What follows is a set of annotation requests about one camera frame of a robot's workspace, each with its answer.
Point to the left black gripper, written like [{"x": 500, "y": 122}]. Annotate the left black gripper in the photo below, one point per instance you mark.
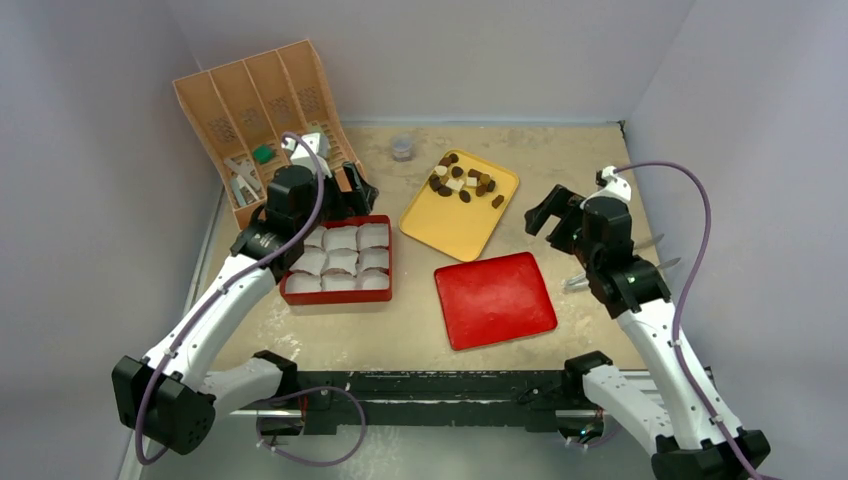
[{"x": 352, "y": 203}]

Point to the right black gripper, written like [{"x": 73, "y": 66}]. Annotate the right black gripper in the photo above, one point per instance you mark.
[{"x": 563, "y": 221}]

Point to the dark chocolate piece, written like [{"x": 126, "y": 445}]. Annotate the dark chocolate piece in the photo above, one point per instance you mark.
[{"x": 497, "y": 201}]

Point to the metal tongs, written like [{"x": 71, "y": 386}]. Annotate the metal tongs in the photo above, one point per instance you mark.
[{"x": 581, "y": 282}]

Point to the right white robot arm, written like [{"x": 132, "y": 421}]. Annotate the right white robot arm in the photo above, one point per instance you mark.
[{"x": 691, "y": 433}]

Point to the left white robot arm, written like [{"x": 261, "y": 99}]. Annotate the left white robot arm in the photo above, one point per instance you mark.
[{"x": 170, "y": 395}]

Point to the red chocolate box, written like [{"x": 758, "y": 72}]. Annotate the red chocolate box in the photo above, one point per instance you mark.
[{"x": 346, "y": 261}]

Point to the white chocolate piece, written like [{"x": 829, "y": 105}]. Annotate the white chocolate piece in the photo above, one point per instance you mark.
[{"x": 455, "y": 184}]

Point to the green eraser block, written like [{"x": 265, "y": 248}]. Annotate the green eraser block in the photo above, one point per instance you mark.
[{"x": 264, "y": 154}]

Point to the small clear cup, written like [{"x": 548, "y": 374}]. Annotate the small clear cup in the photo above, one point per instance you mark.
[{"x": 402, "y": 147}]

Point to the silver stapler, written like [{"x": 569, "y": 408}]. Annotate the silver stapler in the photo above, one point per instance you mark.
[{"x": 243, "y": 192}]

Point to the yellow tray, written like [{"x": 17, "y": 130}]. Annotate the yellow tray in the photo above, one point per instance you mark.
[{"x": 438, "y": 218}]

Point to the red box lid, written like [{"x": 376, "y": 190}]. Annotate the red box lid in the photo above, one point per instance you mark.
[{"x": 495, "y": 300}]

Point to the peach desk organizer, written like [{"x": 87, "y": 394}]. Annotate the peach desk organizer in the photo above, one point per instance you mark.
[{"x": 236, "y": 107}]

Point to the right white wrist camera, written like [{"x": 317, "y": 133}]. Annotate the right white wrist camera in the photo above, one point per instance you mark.
[{"x": 611, "y": 184}]

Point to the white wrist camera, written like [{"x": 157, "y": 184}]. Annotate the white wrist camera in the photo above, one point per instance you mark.
[
  {"x": 300, "y": 153},
  {"x": 611, "y": 184}
]

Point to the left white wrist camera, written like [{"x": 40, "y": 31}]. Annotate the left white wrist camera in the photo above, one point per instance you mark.
[{"x": 300, "y": 153}]

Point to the metal bracket plate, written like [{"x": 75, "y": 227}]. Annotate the metal bracket plate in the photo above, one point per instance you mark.
[{"x": 245, "y": 171}]

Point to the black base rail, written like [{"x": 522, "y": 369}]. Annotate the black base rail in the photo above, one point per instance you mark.
[{"x": 534, "y": 400}]

